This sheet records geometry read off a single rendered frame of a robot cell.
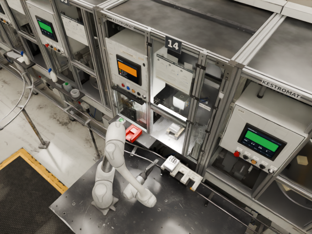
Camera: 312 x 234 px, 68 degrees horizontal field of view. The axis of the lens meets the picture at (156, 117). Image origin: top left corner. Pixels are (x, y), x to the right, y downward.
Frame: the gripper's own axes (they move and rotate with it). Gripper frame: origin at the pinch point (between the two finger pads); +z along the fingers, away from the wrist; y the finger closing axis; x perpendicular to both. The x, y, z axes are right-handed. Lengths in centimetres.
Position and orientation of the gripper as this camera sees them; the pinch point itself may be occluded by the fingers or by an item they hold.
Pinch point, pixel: (155, 162)
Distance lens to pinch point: 222.5
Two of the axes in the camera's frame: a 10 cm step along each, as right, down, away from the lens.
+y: 0.2, -6.5, -7.6
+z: 6.0, -6.0, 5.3
